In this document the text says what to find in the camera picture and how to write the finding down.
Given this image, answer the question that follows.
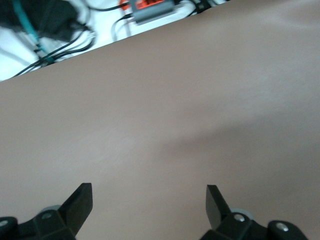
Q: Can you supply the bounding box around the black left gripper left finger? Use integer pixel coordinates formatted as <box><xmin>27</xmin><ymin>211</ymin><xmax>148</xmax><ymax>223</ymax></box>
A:
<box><xmin>0</xmin><ymin>183</ymin><xmax>94</xmax><ymax>240</ymax></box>

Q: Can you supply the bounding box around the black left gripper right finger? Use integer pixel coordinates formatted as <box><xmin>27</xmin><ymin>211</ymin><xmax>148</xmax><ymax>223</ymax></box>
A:
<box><xmin>199</xmin><ymin>184</ymin><xmax>310</xmax><ymax>240</ymax></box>

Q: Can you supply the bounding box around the brown table mat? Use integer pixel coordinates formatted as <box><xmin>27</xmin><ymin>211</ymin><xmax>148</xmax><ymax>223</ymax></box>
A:
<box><xmin>0</xmin><ymin>0</ymin><xmax>320</xmax><ymax>240</ymax></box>

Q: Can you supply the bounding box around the black block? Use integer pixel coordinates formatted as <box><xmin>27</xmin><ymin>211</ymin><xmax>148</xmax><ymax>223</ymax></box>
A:
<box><xmin>0</xmin><ymin>0</ymin><xmax>80</xmax><ymax>42</ymax></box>

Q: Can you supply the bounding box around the grey box with orange connectors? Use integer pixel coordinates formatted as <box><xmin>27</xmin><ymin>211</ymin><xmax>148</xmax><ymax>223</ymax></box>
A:
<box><xmin>119</xmin><ymin>0</ymin><xmax>182</xmax><ymax>26</ymax></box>

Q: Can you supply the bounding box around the black cable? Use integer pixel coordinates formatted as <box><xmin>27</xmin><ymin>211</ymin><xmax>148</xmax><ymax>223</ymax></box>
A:
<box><xmin>14</xmin><ymin>24</ymin><xmax>98</xmax><ymax>77</ymax></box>
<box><xmin>82</xmin><ymin>0</ymin><xmax>126</xmax><ymax>12</ymax></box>

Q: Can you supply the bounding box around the white cable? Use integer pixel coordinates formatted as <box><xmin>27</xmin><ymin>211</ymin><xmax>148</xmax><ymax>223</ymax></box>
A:
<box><xmin>111</xmin><ymin>14</ymin><xmax>133</xmax><ymax>42</ymax></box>

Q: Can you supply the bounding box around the teal cable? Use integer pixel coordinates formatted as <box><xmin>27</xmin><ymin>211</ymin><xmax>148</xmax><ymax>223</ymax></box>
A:
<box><xmin>12</xmin><ymin>0</ymin><xmax>55</xmax><ymax>63</ymax></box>

